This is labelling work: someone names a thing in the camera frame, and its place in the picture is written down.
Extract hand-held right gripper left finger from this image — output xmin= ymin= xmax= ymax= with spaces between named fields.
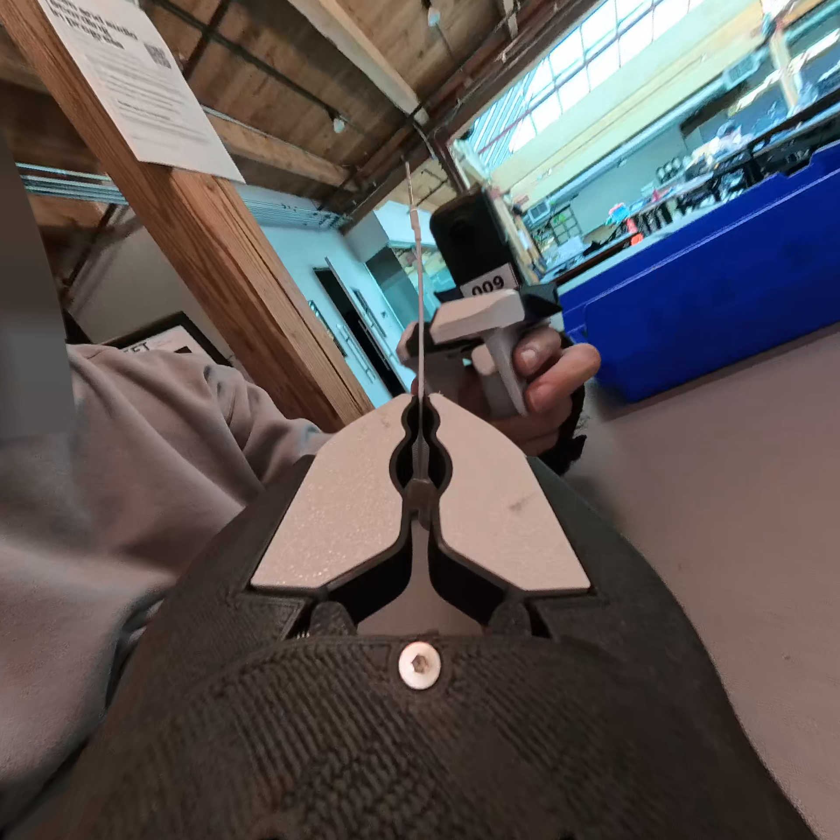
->
xmin=249 ymin=392 xmax=421 ymax=597

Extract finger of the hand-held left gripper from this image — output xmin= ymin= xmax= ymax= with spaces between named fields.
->
xmin=395 ymin=320 xmax=475 ymax=373
xmin=428 ymin=289 xmax=526 ymax=347

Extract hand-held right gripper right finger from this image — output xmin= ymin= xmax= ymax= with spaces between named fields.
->
xmin=425 ymin=392 xmax=593 ymax=598

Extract thin white plastic stick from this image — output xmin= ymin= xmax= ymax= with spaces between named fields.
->
xmin=402 ymin=161 xmax=435 ymax=532

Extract blue plastic bin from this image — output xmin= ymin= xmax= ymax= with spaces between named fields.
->
xmin=558 ymin=141 xmax=840 ymax=403

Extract person's left forearm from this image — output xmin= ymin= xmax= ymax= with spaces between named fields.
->
xmin=0 ymin=344 xmax=330 ymax=795

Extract grey desk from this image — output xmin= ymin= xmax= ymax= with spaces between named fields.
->
xmin=357 ymin=322 xmax=840 ymax=840

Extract person's left hand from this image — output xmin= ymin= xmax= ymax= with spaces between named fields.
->
xmin=458 ymin=325 xmax=602 ymax=458

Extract black framed marker sign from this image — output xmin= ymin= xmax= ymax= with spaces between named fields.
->
xmin=105 ymin=311 xmax=232 ymax=370

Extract wooden pillar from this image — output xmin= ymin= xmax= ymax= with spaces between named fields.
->
xmin=0 ymin=0 xmax=375 ymax=434

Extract white paper notice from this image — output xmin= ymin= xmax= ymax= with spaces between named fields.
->
xmin=36 ymin=0 xmax=248 ymax=185

